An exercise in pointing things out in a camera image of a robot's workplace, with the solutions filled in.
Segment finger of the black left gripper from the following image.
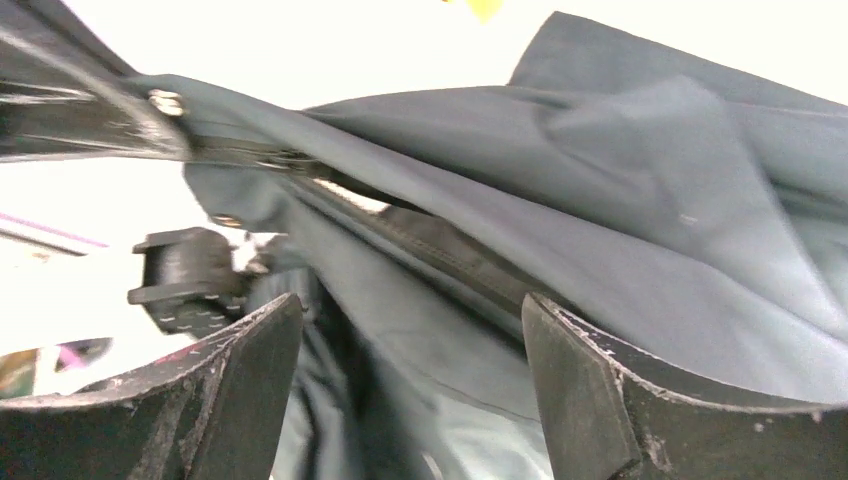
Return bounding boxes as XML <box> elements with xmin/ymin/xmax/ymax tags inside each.
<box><xmin>1</xmin><ymin>1</ymin><xmax>190</xmax><ymax>163</ymax></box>

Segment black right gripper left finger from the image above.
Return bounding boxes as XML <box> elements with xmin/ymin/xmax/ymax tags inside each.
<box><xmin>1</xmin><ymin>294</ymin><xmax>303</xmax><ymax>479</ymax></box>

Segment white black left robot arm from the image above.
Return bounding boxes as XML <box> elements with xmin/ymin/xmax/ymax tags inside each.
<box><xmin>1</xmin><ymin>1</ymin><xmax>243</xmax><ymax>337</ymax></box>

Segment grey gradient zip jacket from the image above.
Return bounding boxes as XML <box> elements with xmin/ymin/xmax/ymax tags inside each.
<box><xmin>131</xmin><ymin>13</ymin><xmax>847</xmax><ymax>479</ymax></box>

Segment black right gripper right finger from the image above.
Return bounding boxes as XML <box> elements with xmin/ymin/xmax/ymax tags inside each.
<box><xmin>522</xmin><ymin>294</ymin><xmax>847</xmax><ymax>479</ymax></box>

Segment yellow toy block house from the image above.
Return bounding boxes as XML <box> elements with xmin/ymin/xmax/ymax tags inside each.
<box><xmin>464</xmin><ymin>0</ymin><xmax>505</xmax><ymax>24</ymax></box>

